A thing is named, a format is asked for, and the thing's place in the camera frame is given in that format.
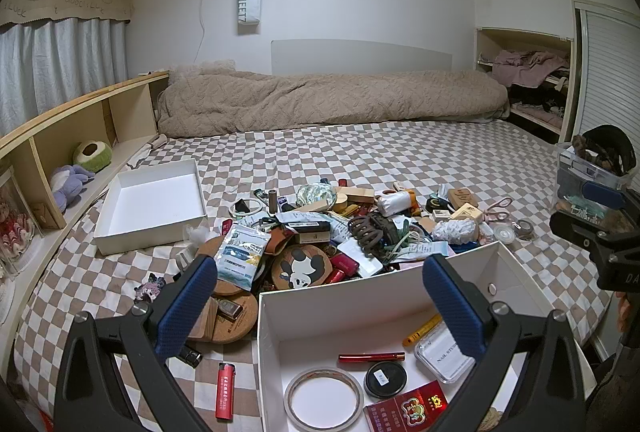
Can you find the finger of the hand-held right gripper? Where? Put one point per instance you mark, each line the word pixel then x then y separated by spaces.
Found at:
pixel 575 224
pixel 600 194

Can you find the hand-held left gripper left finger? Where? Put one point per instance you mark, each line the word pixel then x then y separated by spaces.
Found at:
pixel 187 307

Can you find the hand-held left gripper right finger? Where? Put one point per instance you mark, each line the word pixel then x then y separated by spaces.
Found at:
pixel 452 307

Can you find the red lighter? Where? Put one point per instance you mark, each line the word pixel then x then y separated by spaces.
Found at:
pixel 225 392

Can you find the white storage box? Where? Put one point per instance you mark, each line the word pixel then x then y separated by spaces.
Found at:
pixel 320 312

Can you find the person's right hand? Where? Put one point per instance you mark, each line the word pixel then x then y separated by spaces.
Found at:
pixel 623 312

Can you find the clear storage bin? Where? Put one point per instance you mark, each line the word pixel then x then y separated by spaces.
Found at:
pixel 575 166

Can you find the yellow tube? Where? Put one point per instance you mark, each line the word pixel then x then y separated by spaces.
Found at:
pixel 420 332

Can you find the purple crocheted flower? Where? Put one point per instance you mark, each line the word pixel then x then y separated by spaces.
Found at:
pixel 150 289

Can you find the silver black lighter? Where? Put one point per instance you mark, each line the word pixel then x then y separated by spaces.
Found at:
pixel 231 309

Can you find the small black lighter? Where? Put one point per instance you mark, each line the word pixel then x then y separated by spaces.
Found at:
pixel 192 357

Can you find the brown tape roll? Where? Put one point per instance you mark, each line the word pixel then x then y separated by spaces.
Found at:
pixel 525 229

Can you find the clear plastic case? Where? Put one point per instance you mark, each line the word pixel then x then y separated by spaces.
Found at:
pixel 440 357

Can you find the round cork coaster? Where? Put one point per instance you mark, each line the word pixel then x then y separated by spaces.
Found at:
pixel 235 329
pixel 207 249

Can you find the small transparent tape roll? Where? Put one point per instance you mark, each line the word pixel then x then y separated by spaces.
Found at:
pixel 503 233

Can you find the blue white mask packet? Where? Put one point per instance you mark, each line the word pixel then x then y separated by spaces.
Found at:
pixel 242 257

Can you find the white crumpled plastic bag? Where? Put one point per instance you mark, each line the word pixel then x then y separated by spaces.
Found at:
pixel 455 232

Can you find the pink scissors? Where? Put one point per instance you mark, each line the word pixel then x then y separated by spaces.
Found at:
pixel 497 209

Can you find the cream cardboard box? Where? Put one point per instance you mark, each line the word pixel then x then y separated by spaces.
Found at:
pixel 467 213

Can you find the slim red tube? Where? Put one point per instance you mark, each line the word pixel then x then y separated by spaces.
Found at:
pixel 370 357

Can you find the black round tin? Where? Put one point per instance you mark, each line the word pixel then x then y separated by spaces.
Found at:
pixel 385 379

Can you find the brown hair claw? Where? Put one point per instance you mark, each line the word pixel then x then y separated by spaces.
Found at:
pixel 372 237

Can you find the brown cardboard card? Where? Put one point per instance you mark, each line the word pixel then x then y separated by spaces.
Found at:
pixel 461 197

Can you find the brown leather holder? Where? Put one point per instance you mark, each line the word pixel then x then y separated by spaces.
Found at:
pixel 281 246

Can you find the white shallow box lid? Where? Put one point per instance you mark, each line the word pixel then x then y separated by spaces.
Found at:
pixel 150 197

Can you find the red cigarette pack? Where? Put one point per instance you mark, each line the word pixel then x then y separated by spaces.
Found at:
pixel 400 412

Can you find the panda cork coaster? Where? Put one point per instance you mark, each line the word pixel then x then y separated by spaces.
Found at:
pixel 300 268

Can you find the white roll with orange cap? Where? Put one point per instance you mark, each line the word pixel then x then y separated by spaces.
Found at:
pixel 392 203

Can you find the white slatted door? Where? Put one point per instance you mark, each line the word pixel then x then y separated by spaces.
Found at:
pixel 610 61

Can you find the clear tape roll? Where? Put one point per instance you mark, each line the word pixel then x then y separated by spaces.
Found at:
pixel 300 379

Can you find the brown cylinder tube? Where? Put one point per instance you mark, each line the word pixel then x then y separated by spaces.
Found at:
pixel 274 201

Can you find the black labelled box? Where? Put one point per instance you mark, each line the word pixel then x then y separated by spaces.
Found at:
pixel 310 232

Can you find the pink pile of clothes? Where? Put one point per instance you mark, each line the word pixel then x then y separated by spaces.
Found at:
pixel 525 64

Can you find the purple plush toy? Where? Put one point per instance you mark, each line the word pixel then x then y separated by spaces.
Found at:
pixel 67 187

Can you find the green patterned crumpled bag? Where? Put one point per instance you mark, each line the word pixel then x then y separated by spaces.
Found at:
pixel 315 194

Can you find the green round plush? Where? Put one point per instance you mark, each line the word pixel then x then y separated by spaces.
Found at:
pixel 92 155

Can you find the cream closet shelf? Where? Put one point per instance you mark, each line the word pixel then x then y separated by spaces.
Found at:
pixel 482 51

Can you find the checkered bed sheet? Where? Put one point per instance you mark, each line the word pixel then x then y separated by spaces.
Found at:
pixel 350 151

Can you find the framed flower box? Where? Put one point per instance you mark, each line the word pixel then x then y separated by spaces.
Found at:
pixel 15 222

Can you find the wooden bedside shelf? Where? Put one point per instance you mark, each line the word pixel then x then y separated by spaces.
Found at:
pixel 90 97

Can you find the beige quilted blanket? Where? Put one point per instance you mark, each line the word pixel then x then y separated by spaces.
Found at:
pixel 325 99

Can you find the white headboard panel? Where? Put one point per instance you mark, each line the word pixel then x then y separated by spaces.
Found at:
pixel 360 56

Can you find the white curtain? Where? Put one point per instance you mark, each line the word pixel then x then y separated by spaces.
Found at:
pixel 60 66

